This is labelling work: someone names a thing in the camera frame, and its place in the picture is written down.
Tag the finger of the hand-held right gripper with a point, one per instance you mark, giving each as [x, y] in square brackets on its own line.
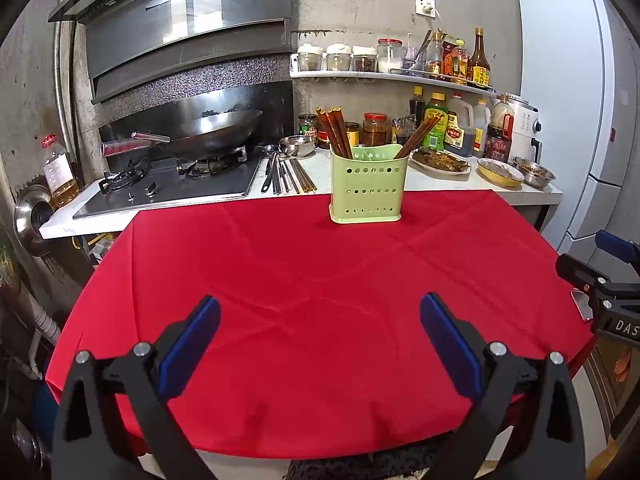
[617, 249]
[580, 270]

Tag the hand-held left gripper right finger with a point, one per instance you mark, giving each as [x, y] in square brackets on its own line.
[450, 345]

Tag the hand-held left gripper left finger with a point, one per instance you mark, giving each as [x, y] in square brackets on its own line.
[192, 345]

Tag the green plastic utensil holder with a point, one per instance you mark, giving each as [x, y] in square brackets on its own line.
[367, 195]

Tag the bunch of wooden chopsticks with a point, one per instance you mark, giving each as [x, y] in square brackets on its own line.
[337, 130]

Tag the clear cup with utensils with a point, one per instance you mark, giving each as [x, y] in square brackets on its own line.
[415, 57]

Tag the steel bowl with food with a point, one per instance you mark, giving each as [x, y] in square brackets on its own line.
[535, 172]

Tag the yellow oval dish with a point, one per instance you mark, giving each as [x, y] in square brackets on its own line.
[500, 172]

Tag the red tablecloth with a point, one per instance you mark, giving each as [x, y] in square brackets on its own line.
[325, 285]

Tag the dark patterned cloth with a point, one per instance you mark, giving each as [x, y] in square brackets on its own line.
[360, 462]

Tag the white refrigerator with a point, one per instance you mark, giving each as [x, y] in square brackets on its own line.
[565, 110]

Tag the white plastic drain pipe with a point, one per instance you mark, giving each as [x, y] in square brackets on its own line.
[42, 320]

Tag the gas stove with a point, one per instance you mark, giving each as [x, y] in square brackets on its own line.
[165, 187]

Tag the white plastic jug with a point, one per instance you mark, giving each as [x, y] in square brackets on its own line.
[481, 127]

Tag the plate of cooked food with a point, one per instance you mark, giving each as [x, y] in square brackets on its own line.
[440, 161]

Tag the oil jug red label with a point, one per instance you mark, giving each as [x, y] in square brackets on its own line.
[458, 127]

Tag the pile of metal cutlery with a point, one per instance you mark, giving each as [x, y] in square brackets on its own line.
[285, 172]

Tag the steel pot lid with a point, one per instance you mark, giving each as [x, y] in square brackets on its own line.
[30, 220]

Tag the steel wok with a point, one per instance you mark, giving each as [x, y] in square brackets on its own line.
[210, 132]

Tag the green plastic bottle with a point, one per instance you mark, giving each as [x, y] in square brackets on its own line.
[437, 110]

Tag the large cooking oil bottle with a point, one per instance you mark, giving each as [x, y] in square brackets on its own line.
[60, 175]

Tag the clear plastic spice bag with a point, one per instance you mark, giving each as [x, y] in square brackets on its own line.
[401, 131]

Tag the small steel bowl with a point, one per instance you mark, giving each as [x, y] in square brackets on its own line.
[297, 146]

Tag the chili sauce jar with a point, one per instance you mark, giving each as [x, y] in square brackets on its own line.
[376, 131]

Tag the dark bottle yellow label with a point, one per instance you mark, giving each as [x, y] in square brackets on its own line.
[479, 65]

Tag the yellow-label sauce jar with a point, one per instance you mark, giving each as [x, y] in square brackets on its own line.
[352, 135]

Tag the dark soy sauce bottle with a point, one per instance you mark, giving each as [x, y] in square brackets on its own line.
[416, 105]

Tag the red-label oil bottle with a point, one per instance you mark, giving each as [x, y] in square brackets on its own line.
[456, 62]

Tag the red-lid sauce jar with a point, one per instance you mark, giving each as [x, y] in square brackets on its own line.
[323, 137]

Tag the clear condiment bottle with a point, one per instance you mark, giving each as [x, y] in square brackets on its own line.
[435, 57]

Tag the red-lid glass jar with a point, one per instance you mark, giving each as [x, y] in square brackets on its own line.
[390, 57]

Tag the grey metal pipe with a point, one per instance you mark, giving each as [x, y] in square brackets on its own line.
[64, 90]

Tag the white-lid spice jar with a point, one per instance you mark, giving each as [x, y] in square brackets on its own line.
[338, 58]
[310, 58]
[365, 60]

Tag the steel range hood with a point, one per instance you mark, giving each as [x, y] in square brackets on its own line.
[190, 20]

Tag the white wall socket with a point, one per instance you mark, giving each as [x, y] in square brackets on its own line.
[426, 5]

